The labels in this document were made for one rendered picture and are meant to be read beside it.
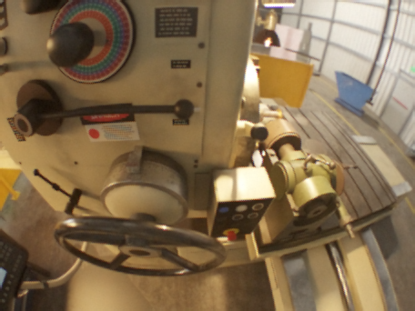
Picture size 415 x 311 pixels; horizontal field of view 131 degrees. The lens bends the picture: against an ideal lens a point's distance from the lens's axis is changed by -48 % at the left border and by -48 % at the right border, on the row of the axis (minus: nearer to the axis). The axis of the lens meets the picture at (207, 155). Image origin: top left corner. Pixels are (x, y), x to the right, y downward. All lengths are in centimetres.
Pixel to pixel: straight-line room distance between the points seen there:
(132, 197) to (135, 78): 24
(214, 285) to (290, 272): 81
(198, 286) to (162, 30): 169
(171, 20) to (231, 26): 10
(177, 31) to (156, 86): 11
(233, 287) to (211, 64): 166
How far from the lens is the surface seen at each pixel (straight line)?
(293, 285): 110
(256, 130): 38
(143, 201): 40
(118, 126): 41
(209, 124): 40
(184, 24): 32
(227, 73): 35
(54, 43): 29
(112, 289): 185
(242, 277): 177
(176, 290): 171
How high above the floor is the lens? 170
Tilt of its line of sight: 43 degrees down
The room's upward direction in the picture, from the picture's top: 5 degrees clockwise
